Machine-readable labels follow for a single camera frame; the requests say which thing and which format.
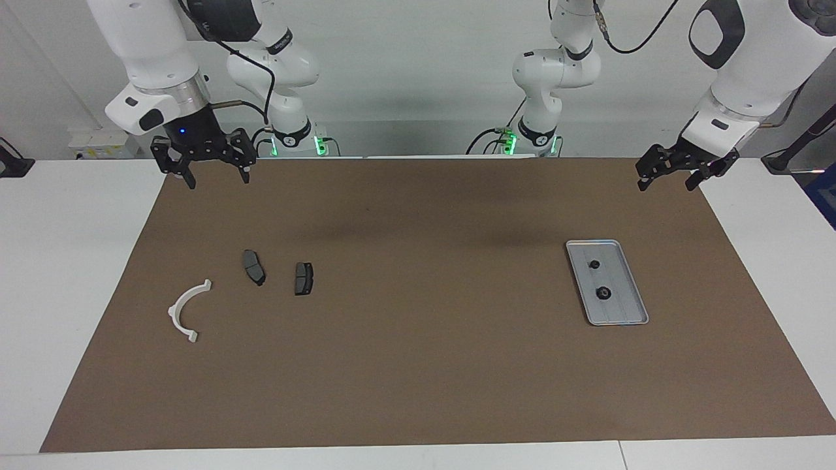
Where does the white power strip box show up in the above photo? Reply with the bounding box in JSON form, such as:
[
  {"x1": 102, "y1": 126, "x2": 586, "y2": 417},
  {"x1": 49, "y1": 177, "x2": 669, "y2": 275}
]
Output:
[{"x1": 67, "y1": 127, "x2": 140, "y2": 159}]

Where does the dark curved brake pad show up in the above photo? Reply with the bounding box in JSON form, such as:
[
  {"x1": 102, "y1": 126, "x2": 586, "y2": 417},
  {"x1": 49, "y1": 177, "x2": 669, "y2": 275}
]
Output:
[{"x1": 242, "y1": 249, "x2": 266, "y2": 287}]

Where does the silver metal tray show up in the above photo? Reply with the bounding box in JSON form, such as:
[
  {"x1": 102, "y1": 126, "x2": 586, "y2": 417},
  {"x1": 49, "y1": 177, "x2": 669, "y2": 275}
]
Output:
[{"x1": 566, "y1": 240, "x2": 650, "y2": 326}]

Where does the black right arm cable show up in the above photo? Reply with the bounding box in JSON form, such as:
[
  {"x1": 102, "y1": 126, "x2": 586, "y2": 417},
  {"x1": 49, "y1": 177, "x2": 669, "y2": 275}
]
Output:
[{"x1": 178, "y1": 0, "x2": 274, "y2": 126}]

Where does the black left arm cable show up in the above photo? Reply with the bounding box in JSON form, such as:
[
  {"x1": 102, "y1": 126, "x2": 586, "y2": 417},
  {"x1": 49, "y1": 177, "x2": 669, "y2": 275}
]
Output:
[{"x1": 591, "y1": 0, "x2": 683, "y2": 55}]

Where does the black stand with pole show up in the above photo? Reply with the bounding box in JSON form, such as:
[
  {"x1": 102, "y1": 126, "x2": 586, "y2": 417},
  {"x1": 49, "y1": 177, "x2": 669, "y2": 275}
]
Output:
[{"x1": 761, "y1": 104, "x2": 836, "y2": 174}]

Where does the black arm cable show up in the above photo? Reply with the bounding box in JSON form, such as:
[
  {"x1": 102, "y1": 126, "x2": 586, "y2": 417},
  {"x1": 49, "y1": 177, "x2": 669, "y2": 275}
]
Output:
[
  {"x1": 178, "y1": 0, "x2": 274, "y2": 126},
  {"x1": 591, "y1": 0, "x2": 683, "y2": 55}
]

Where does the black table clamp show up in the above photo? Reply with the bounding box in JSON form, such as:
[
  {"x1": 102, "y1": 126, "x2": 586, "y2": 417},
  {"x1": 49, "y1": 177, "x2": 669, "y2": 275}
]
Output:
[{"x1": 0, "y1": 137, "x2": 35, "y2": 178}]

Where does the blue box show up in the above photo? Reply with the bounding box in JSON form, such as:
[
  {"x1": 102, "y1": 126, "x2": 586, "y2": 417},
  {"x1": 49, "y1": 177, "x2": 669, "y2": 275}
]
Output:
[{"x1": 805, "y1": 166, "x2": 836, "y2": 229}]

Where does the black base cable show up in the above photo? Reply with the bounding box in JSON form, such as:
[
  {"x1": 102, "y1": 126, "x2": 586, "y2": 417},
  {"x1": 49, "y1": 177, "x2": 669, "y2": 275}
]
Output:
[{"x1": 466, "y1": 97, "x2": 528, "y2": 155}]

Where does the brown table mat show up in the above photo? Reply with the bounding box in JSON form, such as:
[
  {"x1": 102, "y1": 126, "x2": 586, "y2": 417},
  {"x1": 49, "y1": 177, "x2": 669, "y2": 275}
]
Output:
[{"x1": 39, "y1": 157, "x2": 836, "y2": 453}]

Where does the white curved plastic bracket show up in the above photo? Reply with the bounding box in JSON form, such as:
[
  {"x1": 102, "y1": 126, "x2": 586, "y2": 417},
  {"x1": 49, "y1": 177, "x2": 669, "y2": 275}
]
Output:
[{"x1": 168, "y1": 279, "x2": 213, "y2": 343}]

